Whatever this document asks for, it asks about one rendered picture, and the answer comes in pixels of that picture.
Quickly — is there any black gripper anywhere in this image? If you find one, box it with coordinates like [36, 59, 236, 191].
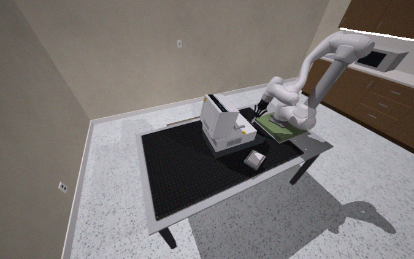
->
[251, 100, 269, 123]

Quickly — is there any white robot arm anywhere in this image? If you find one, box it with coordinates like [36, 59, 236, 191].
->
[261, 31, 375, 130]

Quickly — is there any grey lab machine housing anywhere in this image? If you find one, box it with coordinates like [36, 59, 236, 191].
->
[200, 95, 266, 158]

